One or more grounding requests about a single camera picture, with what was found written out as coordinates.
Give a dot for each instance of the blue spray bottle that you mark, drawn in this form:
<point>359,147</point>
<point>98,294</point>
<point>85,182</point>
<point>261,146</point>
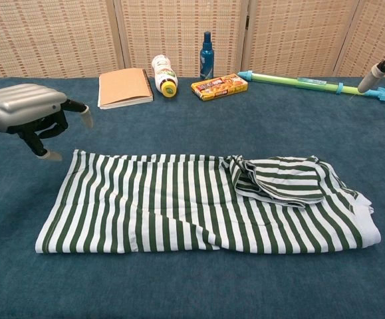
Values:
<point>207,60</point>

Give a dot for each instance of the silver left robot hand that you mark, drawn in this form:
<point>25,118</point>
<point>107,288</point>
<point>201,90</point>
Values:
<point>22,103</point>

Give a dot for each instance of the woven bamboo screen panel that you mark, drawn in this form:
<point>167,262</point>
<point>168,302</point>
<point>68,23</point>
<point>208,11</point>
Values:
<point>46,36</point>
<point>378,30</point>
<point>179,30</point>
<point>298,36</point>

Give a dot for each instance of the blue carpet table cover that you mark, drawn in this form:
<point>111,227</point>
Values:
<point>179,285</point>

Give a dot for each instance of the brown spiral notebook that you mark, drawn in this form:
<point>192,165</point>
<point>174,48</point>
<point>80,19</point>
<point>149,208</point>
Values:
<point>122,88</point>

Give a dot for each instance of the yellow curry box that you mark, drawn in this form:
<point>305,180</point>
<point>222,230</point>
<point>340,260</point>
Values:
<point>218,87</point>

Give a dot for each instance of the green blue water gun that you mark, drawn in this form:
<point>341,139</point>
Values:
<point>278,79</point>

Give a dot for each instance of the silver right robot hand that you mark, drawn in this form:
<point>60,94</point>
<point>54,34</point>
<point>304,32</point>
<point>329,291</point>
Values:
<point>373,74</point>

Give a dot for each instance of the green white striped t-shirt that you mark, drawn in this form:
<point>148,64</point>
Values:
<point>129,206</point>

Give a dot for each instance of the white bottle yellow cap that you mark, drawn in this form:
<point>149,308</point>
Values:
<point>164,74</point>

